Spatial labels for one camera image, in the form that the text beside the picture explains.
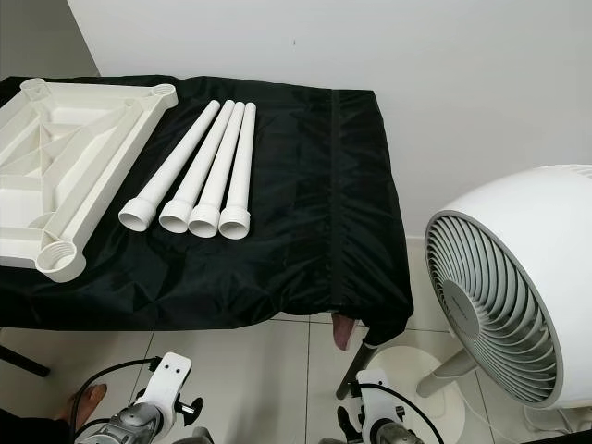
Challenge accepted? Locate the person's bare foot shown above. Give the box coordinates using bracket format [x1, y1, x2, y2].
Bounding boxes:
[67, 384, 109, 428]

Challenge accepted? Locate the white standing fan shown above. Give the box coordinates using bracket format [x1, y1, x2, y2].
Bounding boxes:
[370, 165, 592, 438]

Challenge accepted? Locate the person's dark trouser leg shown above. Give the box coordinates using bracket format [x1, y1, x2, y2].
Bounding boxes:
[0, 407, 75, 444]

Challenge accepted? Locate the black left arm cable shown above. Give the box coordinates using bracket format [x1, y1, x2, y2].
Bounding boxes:
[69, 356, 163, 444]

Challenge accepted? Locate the black metal table leg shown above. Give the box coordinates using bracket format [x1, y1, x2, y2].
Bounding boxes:
[0, 345, 52, 378]
[336, 324, 380, 401]

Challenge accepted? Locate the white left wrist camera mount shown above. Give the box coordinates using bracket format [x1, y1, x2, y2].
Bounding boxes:
[148, 351, 193, 413]

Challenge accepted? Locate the white plastic children table top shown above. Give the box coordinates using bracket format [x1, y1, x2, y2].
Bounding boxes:
[0, 78, 179, 283]

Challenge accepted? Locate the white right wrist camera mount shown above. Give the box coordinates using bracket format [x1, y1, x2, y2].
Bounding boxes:
[350, 368, 389, 431]

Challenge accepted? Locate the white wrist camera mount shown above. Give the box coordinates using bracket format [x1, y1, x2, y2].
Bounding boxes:
[148, 351, 193, 413]
[350, 368, 389, 431]

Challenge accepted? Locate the black fabric table cover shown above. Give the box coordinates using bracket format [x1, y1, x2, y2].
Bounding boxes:
[0, 76, 415, 345]

